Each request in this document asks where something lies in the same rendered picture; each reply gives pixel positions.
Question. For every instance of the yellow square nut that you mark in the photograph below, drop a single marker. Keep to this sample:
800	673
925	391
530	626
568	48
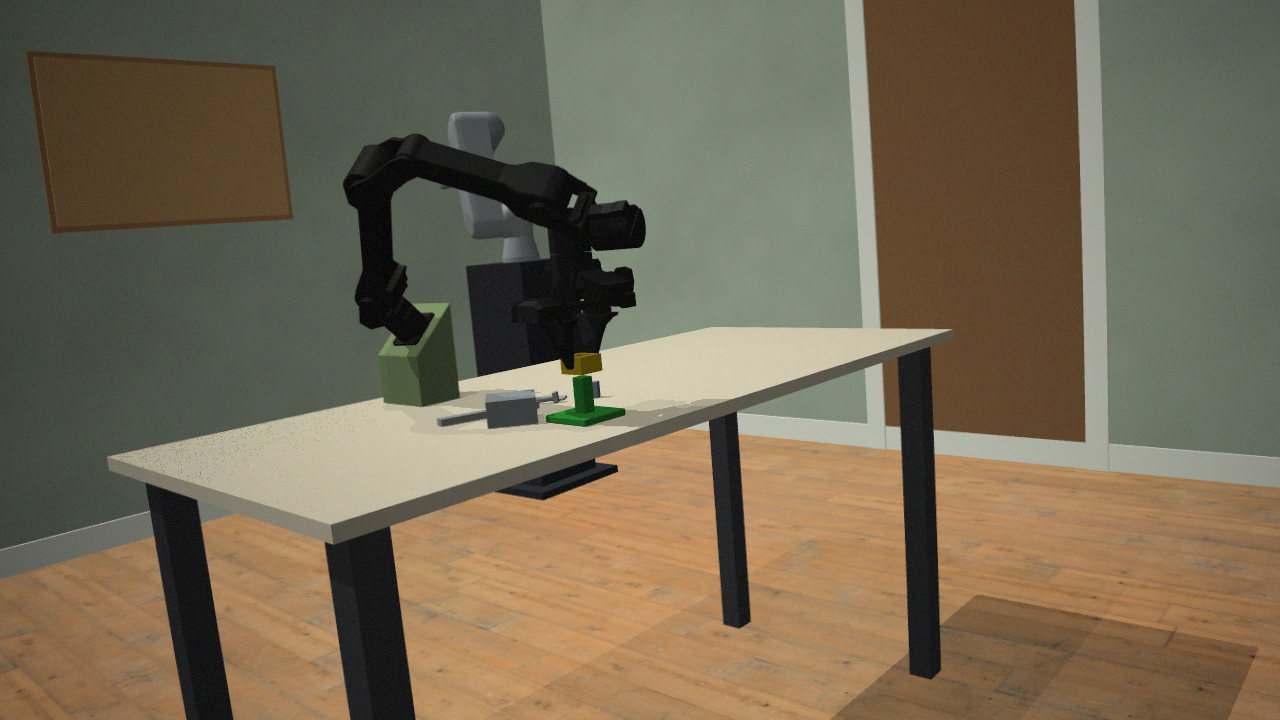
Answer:
584	363

